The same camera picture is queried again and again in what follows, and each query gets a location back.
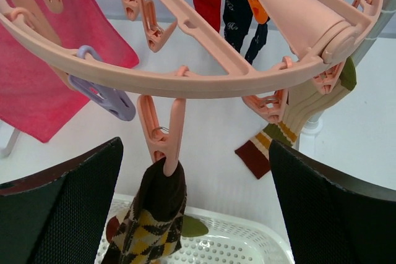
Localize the pink round clip hanger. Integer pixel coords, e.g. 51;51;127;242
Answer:
1;0;383;165

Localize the brown argyle sock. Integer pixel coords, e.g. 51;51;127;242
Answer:
101;158;187;263

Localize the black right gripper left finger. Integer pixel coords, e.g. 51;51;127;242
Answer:
1;137;123;263

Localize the pink towel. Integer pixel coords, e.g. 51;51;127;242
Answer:
1;0;139;143

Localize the beige striped sock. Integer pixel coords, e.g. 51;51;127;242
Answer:
235;57;357;179

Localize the white perforated plastic basket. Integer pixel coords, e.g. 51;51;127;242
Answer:
92;193;295;264

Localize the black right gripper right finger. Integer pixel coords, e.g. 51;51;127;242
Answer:
269;140;395;263

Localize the navy blue sock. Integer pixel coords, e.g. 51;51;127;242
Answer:
223;0;268;64

